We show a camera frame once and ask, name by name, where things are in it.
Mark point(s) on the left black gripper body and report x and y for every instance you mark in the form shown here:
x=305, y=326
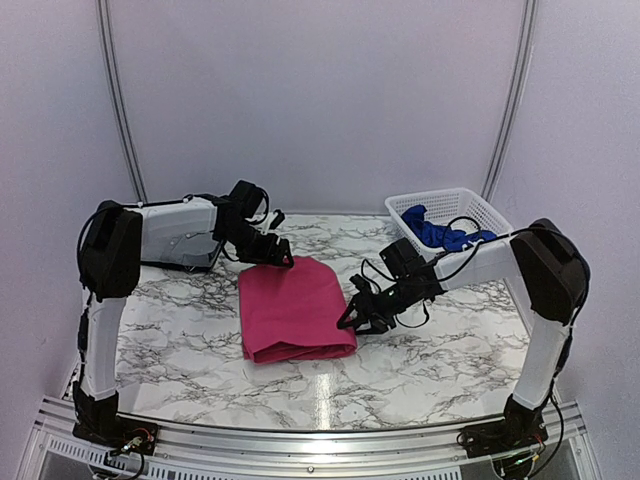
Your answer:
x=250, y=247

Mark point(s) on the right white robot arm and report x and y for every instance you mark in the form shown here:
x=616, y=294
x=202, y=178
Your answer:
x=549, y=279

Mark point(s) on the pink trousers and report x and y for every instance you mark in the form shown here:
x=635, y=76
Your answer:
x=292, y=314

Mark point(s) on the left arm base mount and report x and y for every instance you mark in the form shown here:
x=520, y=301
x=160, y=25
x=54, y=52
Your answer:
x=122, y=435

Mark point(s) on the folded grey polo shirt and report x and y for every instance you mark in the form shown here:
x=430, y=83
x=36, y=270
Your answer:
x=190, y=254

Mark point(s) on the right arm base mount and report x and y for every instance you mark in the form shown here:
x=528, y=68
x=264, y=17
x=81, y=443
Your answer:
x=517, y=430

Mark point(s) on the right aluminium corner post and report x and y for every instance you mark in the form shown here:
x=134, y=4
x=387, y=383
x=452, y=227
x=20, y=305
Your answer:
x=515, y=94

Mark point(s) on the aluminium front frame rail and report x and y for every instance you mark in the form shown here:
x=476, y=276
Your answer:
x=192, y=451

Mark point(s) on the blue garment in basket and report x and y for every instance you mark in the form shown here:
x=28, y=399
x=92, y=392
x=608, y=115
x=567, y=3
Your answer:
x=447, y=237

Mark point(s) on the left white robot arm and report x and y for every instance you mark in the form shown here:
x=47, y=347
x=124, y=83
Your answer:
x=119, y=239

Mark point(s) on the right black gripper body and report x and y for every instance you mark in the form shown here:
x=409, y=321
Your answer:
x=391, y=304

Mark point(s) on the white plastic laundry basket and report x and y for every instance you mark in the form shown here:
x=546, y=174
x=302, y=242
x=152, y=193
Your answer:
x=468, y=211

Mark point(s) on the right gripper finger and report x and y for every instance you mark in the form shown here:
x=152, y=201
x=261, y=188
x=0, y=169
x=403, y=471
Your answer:
x=374, y=327
x=352, y=317

